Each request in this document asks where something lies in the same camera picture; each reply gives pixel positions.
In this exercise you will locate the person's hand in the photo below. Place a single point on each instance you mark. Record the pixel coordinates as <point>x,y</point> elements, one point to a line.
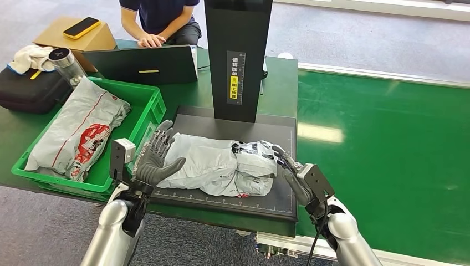
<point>150,40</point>

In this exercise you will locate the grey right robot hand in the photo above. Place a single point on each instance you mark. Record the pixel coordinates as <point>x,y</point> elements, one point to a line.
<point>295,183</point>

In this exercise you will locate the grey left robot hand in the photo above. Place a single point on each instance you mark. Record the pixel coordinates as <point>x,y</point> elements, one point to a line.
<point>152,165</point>

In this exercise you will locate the grey poly mailer package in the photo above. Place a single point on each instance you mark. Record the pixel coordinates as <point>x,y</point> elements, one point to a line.
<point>205,161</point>

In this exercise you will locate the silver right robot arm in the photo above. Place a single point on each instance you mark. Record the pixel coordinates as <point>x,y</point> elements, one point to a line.
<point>349,238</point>

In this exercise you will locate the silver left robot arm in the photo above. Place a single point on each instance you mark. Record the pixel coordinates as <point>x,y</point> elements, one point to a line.
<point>110,235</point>

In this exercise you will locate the brown cardboard box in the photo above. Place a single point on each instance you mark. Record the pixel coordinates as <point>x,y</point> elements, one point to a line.
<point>95,38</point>

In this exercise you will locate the conveyor terminal block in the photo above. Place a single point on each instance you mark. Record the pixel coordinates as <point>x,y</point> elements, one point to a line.
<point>275,249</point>

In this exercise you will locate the grey package with red print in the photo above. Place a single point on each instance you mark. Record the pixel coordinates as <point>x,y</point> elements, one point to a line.
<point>73,132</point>

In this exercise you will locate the black inbound scanner machine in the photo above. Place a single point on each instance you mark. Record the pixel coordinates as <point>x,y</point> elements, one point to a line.
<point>238,36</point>

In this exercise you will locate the green conveyor belt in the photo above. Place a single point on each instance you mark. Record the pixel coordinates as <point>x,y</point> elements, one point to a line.
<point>385,147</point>

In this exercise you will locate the black laptop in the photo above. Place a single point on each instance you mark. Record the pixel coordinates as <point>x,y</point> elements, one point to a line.
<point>147,58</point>

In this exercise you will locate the person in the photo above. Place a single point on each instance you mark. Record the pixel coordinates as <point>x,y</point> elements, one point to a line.
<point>161,14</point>

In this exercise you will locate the green plastic crate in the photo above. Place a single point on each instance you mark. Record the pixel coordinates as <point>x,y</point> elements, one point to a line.
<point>147,102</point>

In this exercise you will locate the phone in yellow case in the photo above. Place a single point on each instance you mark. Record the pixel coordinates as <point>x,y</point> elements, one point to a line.
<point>81,28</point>

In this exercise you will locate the glass bottle with black lid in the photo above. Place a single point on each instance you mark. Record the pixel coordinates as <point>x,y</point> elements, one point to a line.
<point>68,66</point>

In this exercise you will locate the white towel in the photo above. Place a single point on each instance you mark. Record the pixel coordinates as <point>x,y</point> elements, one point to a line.
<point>29,57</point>

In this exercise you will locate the white round cap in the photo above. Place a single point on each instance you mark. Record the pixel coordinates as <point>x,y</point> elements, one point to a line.
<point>285,55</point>

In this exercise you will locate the black carrying case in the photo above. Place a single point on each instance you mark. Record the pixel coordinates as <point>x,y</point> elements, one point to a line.
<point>29,91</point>

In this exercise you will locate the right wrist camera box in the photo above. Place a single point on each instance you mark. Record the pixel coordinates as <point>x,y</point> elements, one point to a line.
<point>315,181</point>

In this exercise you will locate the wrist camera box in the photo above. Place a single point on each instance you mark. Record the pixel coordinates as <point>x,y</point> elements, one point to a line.
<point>119,158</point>
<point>315,181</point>

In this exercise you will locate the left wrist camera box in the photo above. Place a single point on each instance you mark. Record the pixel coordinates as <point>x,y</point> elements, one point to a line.
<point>119,158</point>

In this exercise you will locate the silver conveyor frame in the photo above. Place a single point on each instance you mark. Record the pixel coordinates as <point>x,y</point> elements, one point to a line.
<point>367,75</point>

